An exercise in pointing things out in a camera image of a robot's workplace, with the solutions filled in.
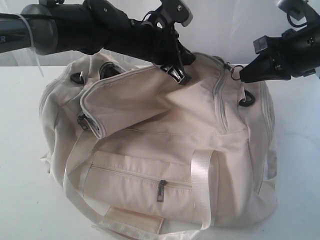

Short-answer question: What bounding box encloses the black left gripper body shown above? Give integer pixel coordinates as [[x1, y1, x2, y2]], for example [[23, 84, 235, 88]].
[[103, 14, 195, 67]]

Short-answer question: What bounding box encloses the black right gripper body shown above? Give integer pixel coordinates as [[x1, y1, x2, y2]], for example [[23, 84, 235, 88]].
[[269, 23, 320, 80]]

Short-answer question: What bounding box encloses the cream fabric duffel bag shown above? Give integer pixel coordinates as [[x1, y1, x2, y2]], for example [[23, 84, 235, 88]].
[[39, 53, 277, 240]]

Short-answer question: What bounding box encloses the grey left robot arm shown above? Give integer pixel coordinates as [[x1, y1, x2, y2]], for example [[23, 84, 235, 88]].
[[0, 0, 196, 85]]

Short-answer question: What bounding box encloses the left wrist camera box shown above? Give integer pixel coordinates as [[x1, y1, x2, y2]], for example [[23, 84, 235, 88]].
[[160, 0, 193, 27]]

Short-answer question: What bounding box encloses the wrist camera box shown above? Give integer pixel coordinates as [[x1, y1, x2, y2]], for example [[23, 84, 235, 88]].
[[160, 0, 193, 27], [274, 0, 308, 21]]

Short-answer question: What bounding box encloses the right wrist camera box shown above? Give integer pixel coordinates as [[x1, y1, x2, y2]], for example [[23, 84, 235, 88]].
[[274, 0, 308, 21]]

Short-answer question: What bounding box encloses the white cable tie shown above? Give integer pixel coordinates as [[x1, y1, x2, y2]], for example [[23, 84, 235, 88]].
[[16, 13, 45, 78]]

